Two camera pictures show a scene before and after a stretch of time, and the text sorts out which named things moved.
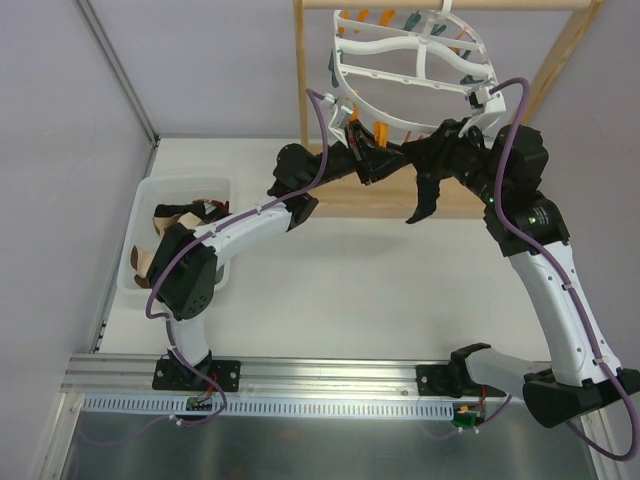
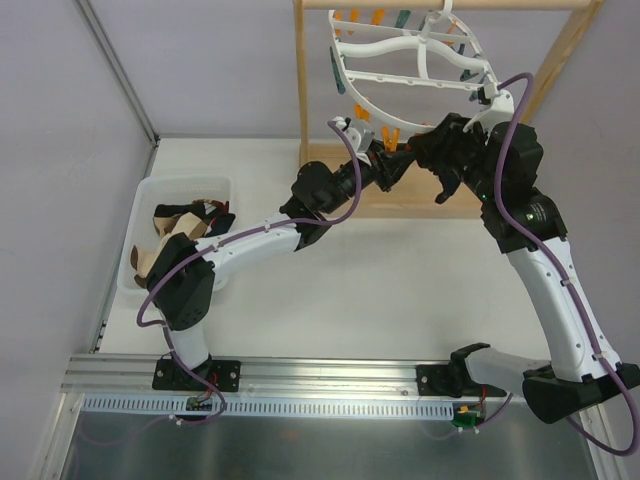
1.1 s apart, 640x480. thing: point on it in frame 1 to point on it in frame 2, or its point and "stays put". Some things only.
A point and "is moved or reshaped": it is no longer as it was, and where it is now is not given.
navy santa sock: [428, 189] to [449, 182]
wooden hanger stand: [393, 195] stays put
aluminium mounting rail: [304, 376] stays put
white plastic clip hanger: [412, 70] is moved or reshaped
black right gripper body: [445, 159] stays put
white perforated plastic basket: [140, 227] stays put
